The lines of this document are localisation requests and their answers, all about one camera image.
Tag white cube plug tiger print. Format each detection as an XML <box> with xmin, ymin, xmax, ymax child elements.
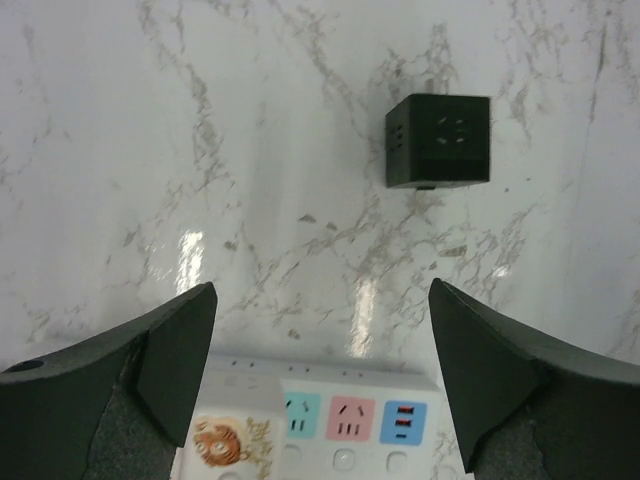
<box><xmin>171</xmin><ymin>369</ymin><xmax>287</xmax><ymax>480</ymax></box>

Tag white power strip coloured sockets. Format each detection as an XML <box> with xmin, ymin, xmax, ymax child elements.
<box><xmin>203</xmin><ymin>356</ymin><xmax>441</xmax><ymax>479</ymax></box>

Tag black cube plug adapter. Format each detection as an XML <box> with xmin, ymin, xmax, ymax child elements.
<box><xmin>384</xmin><ymin>93</ymin><xmax>491</xmax><ymax>190</ymax></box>

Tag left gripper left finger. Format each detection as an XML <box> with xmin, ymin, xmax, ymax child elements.
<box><xmin>1</xmin><ymin>282</ymin><xmax>217</xmax><ymax>479</ymax></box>

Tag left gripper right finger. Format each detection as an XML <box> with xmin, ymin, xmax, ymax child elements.
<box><xmin>428</xmin><ymin>278</ymin><xmax>639</xmax><ymax>479</ymax></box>

